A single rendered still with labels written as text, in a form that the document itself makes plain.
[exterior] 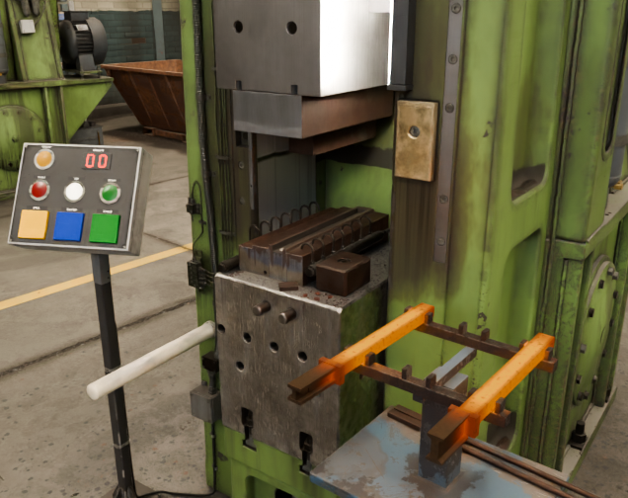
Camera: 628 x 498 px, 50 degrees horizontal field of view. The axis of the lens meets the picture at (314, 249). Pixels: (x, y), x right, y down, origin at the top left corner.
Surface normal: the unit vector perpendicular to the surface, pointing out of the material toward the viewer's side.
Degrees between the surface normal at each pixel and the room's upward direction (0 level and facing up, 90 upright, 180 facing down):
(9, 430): 0
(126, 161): 60
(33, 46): 79
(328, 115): 90
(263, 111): 90
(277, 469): 90
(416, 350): 90
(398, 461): 0
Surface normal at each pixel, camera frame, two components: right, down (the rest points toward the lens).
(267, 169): 0.82, 0.19
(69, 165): -0.15, -0.18
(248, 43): -0.57, 0.28
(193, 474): 0.00, -0.94
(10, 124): 0.65, 0.19
